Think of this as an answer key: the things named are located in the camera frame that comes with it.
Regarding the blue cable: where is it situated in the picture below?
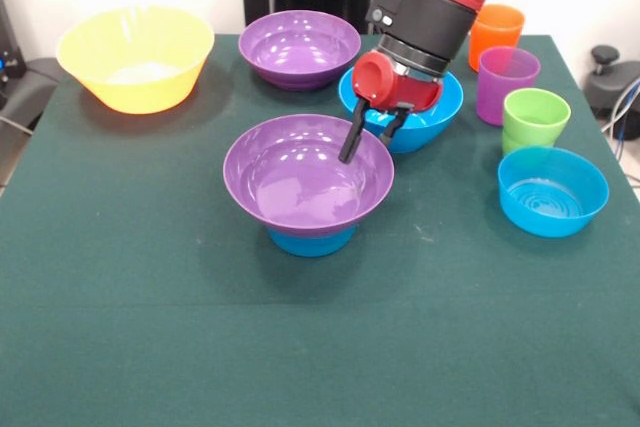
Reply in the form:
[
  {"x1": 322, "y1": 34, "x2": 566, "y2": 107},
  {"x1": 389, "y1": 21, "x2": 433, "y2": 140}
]
[{"x1": 610, "y1": 77, "x2": 640, "y2": 158}]

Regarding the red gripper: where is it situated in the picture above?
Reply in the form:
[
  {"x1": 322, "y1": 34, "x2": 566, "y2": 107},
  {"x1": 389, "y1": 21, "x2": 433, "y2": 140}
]
[{"x1": 338, "y1": 50, "x2": 444, "y2": 164}]

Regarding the yellow bowl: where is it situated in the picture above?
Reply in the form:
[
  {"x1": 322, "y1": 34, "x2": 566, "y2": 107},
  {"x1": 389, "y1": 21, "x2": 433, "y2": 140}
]
[{"x1": 54, "y1": 5, "x2": 216, "y2": 114}]

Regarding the black electronic device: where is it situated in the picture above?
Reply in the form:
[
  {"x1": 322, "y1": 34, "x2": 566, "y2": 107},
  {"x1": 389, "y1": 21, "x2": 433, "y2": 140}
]
[{"x1": 0, "y1": 0, "x2": 27, "y2": 81}]

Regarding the purple cup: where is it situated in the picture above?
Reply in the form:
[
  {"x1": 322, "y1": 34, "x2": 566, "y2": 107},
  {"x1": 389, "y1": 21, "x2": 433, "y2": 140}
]
[{"x1": 475, "y1": 45, "x2": 542, "y2": 127}]

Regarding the green cup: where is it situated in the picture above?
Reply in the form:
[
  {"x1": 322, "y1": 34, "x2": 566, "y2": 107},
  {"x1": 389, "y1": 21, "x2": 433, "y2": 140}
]
[
  {"x1": 501, "y1": 130, "x2": 526, "y2": 157},
  {"x1": 502, "y1": 88, "x2": 572, "y2": 148}
]

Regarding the orange cup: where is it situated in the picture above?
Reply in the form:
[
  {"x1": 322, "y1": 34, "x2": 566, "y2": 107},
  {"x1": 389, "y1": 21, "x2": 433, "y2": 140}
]
[{"x1": 468, "y1": 3, "x2": 527, "y2": 73}]

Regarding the large deep blue bowl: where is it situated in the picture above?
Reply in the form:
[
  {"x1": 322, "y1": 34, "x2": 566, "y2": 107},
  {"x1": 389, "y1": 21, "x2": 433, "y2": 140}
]
[{"x1": 338, "y1": 69, "x2": 465, "y2": 155}]

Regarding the black knobbed equipment base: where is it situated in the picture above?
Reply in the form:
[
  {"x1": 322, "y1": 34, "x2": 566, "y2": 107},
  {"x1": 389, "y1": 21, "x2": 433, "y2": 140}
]
[{"x1": 583, "y1": 45, "x2": 640, "y2": 113}]

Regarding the purple bowl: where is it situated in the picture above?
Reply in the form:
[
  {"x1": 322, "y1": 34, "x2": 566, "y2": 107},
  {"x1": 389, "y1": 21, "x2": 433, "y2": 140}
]
[
  {"x1": 237, "y1": 9, "x2": 362, "y2": 92},
  {"x1": 222, "y1": 114, "x2": 396, "y2": 233}
]

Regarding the white cable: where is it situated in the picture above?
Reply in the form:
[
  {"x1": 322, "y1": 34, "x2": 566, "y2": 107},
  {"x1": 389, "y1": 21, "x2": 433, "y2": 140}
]
[
  {"x1": 601, "y1": 111, "x2": 640, "y2": 136},
  {"x1": 0, "y1": 114, "x2": 34, "y2": 137}
]

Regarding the small blue bowl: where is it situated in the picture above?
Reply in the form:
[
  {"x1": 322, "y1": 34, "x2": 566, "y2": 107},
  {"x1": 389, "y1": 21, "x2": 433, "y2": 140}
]
[
  {"x1": 497, "y1": 146, "x2": 611, "y2": 239},
  {"x1": 265, "y1": 224, "x2": 357, "y2": 258}
]

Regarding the dark green tablecloth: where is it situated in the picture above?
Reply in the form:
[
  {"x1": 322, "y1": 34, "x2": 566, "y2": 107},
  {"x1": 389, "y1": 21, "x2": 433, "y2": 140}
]
[{"x1": 0, "y1": 34, "x2": 640, "y2": 427}]

